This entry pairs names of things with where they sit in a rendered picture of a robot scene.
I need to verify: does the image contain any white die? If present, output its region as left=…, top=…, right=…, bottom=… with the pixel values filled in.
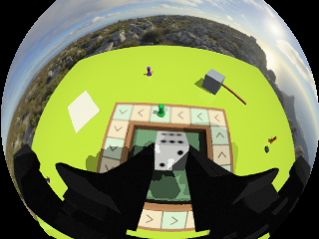
left=156, top=131, right=188, bottom=171

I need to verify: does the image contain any green game pawn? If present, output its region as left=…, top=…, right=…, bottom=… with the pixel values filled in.
left=157, top=104, right=164, bottom=117

